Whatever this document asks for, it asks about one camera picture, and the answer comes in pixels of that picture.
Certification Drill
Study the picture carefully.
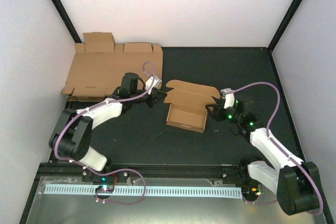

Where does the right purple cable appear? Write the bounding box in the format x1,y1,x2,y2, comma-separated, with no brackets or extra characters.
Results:
230,82,324,216

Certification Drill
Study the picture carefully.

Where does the right black frame post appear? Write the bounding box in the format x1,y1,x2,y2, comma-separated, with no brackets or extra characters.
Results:
267,0,303,52

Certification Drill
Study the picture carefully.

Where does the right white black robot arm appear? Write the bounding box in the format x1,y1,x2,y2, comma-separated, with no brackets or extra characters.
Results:
206,101,323,216

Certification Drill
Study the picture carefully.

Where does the white slotted cable duct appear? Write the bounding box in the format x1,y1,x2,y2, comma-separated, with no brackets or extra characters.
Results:
43,184,243,199

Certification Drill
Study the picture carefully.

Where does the black frame post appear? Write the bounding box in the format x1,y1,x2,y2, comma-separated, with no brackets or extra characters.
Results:
51,0,82,43
267,0,303,52

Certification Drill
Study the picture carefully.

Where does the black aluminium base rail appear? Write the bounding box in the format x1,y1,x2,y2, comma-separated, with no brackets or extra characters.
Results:
36,162,256,185

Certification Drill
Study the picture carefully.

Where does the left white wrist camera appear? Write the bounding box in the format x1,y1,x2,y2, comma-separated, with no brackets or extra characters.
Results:
145,76,162,94

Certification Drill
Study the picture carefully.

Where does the left black frame post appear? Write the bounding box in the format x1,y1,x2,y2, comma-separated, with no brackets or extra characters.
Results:
51,0,82,43

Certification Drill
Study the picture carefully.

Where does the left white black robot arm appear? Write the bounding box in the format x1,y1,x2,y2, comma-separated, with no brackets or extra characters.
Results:
49,72,166,182

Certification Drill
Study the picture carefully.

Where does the brown cardboard box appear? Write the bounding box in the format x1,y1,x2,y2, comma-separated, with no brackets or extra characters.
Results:
164,80,221,133

